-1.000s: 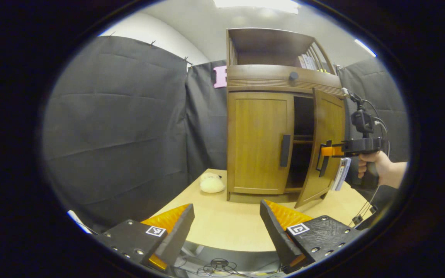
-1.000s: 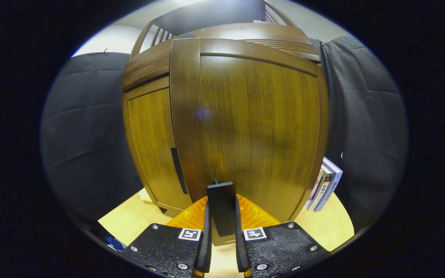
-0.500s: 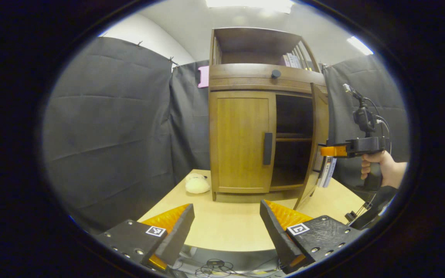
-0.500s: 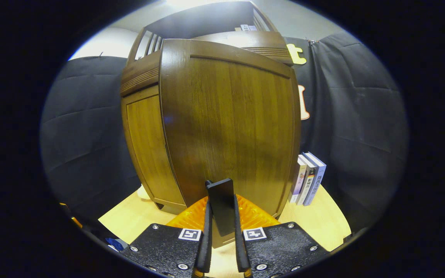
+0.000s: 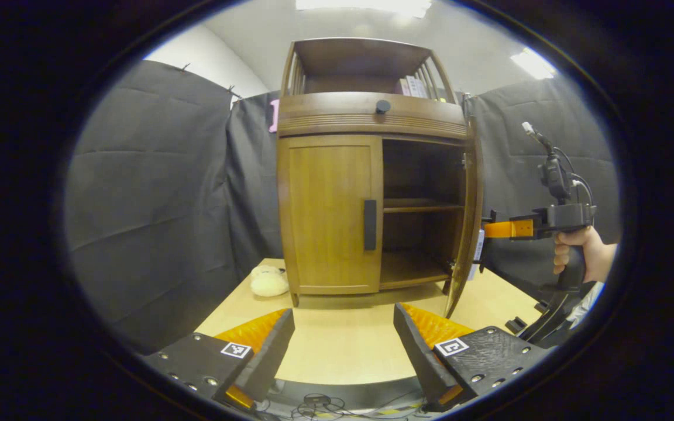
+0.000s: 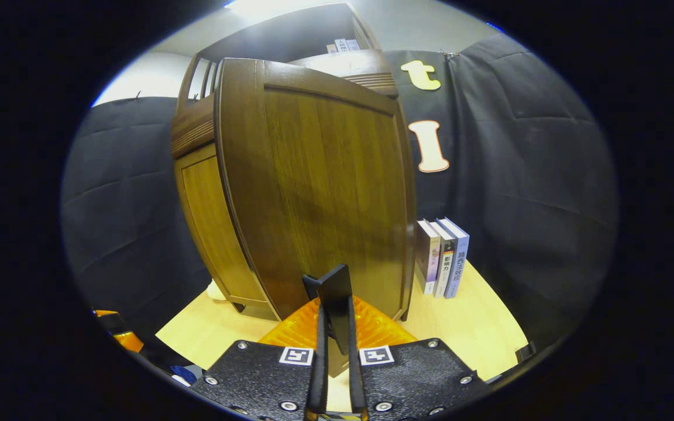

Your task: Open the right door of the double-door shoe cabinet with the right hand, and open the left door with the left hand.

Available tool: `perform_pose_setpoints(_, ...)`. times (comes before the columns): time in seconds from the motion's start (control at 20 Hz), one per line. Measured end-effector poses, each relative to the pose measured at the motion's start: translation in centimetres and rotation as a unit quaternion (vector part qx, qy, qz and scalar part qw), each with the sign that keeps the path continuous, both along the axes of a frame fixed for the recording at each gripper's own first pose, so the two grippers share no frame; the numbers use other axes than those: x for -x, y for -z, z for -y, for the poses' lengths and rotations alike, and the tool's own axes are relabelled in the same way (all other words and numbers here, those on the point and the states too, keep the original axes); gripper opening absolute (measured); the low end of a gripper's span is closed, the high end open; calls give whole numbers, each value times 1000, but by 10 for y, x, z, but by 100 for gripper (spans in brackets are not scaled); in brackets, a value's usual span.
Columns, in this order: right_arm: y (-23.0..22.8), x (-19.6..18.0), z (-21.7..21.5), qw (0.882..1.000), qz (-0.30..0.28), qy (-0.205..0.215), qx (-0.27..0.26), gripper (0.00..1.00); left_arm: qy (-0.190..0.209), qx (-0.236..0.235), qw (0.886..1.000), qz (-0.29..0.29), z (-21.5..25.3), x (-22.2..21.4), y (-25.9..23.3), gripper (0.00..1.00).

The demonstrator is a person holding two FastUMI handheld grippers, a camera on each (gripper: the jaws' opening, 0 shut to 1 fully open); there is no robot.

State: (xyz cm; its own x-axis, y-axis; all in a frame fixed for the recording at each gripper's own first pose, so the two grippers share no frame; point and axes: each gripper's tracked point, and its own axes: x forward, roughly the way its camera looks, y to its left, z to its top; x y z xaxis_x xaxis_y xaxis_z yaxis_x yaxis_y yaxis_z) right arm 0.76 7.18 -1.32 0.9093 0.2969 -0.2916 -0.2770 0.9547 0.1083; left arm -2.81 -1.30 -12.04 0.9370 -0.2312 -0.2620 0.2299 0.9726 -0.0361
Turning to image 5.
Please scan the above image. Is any small ceiling light panel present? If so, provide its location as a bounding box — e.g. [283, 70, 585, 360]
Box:
[510, 47, 558, 80]

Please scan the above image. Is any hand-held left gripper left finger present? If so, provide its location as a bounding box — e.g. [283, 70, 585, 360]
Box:
[141, 308, 295, 413]

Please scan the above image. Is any wooden cabinet drawer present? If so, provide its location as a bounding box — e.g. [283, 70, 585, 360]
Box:
[278, 92, 469, 140]

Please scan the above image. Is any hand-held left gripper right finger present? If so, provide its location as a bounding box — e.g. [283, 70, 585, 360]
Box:
[394, 302, 550, 410]

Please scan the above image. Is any row of books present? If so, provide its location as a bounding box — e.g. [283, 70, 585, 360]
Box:
[397, 75, 438, 99]

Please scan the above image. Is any tangle of black cables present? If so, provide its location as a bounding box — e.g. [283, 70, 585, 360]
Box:
[267, 393, 425, 419]

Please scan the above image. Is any black backdrop cloth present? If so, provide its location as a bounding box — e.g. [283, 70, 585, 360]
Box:
[63, 58, 621, 354]

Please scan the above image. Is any wooden cabinet shelf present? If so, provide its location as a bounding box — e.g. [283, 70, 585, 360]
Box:
[383, 198, 465, 213]

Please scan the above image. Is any person's white clothing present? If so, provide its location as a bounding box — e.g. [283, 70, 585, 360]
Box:
[565, 282, 606, 328]

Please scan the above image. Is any black door handle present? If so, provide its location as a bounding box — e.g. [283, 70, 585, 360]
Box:
[364, 199, 377, 251]

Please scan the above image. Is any wooden double-door shoe cabinet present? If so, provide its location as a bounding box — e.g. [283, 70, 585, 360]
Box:
[277, 37, 485, 319]

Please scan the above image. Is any large ceiling light panel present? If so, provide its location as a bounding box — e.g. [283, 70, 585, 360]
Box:
[296, 0, 432, 18]

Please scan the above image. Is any cream plush toy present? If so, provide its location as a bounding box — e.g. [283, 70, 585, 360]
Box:
[249, 265, 290, 298]

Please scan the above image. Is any wooden shoe cabinet door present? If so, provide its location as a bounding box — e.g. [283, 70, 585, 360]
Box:
[443, 117, 485, 319]
[278, 134, 383, 295]

